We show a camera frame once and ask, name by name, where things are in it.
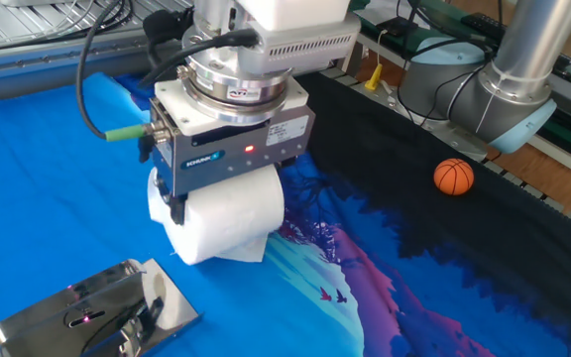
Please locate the silver Schunk gripper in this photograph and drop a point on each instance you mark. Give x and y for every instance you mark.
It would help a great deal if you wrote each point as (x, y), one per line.
(226, 154)

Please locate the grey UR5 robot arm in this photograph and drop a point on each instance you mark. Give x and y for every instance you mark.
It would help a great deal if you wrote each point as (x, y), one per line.
(290, 49)

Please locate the yellow object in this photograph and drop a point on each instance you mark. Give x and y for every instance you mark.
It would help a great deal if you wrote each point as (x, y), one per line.
(374, 78)

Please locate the chrome toilet paper holder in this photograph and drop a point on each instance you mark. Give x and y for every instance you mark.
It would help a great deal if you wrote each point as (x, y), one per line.
(92, 307)

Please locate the small black device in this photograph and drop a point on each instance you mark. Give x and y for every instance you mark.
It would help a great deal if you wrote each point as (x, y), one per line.
(397, 26)

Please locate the blue mountain print cloth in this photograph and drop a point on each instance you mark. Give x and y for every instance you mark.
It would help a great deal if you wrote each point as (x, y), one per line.
(42, 198)

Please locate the white toilet paper roll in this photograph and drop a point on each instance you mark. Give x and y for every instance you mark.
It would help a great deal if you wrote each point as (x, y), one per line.
(226, 218)

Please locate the small orange basketball toy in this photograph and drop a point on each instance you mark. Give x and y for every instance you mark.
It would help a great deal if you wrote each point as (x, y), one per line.
(454, 177)

